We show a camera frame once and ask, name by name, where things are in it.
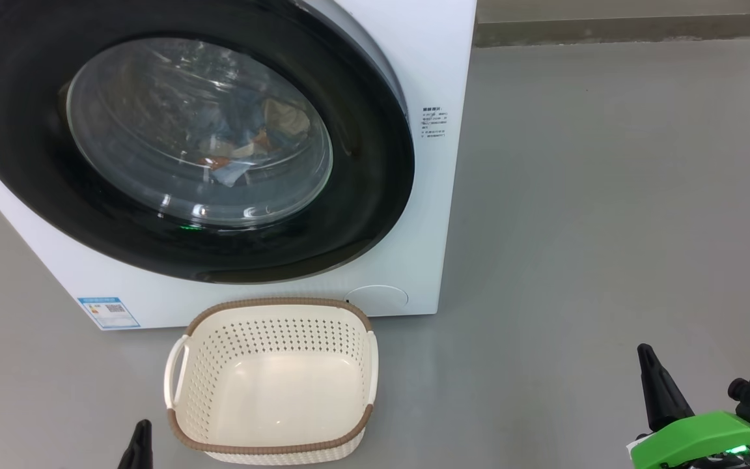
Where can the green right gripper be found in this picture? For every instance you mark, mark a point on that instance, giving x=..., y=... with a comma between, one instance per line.
x=694, y=440

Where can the blue energy label sticker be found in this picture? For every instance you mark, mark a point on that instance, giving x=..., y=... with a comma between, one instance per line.
x=108, y=312

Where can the round white filter cover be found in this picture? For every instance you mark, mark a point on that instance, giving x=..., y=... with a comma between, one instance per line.
x=381, y=301

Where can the black round glass washer door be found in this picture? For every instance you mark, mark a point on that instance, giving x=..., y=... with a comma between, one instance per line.
x=17, y=130

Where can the perforated steel washer drum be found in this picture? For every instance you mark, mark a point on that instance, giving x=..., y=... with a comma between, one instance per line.
x=134, y=98

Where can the white front-load washing machine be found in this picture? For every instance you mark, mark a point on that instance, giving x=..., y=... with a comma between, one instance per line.
x=427, y=195

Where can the cream perforated laundry basket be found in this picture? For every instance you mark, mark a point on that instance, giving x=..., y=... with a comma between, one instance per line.
x=277, y=397

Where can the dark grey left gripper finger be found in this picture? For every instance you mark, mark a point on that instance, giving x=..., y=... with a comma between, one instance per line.
x=140, y=453

